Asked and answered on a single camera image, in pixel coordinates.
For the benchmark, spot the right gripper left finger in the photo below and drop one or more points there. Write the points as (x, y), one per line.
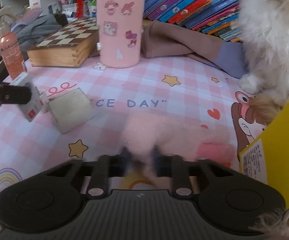
(106, 167)

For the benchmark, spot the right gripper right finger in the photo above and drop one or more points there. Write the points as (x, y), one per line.
(176, 169)

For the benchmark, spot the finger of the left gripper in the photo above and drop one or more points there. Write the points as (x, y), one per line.
(12, 95)

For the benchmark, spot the pink fuzzy glove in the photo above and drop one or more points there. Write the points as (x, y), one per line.
(145, 131)

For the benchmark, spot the small white red box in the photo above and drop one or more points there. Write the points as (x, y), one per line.
(31, 109)

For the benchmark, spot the small white plug charger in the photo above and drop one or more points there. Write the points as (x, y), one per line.
(45, 100)

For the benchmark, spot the cream rounded cube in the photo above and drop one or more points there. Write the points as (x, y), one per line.
(70, 110)

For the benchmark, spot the pink spray bottle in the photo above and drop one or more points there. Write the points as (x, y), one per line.
(9, 47)

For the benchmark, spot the pink checkered table mat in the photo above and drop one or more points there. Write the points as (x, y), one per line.
(176, 86)

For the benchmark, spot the grey folded cloth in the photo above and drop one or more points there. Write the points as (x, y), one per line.
(35, 32)

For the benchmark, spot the wooden chess board box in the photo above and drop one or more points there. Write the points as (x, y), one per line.
(68, 47)

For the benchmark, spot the yellow cardboard box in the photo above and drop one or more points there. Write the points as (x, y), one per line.
(263, 150)

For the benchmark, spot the clear pen holder cup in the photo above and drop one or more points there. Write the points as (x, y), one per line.
(68, 8)

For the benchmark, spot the red tassel ornament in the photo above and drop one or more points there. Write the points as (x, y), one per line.
(79, 8)

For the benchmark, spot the green lid white jar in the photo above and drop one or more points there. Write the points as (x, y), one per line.
(92, 8)

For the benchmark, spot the brown purple folded garment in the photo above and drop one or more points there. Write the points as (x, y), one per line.
(163, 39)

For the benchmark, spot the pink sticker cylinder humidifier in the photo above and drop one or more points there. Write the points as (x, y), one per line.
(120, 29)

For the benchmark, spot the row of colourful books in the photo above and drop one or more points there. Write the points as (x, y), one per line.
(217, 18)

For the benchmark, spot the fluffy cream cat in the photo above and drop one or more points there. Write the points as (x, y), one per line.
(264, 26)

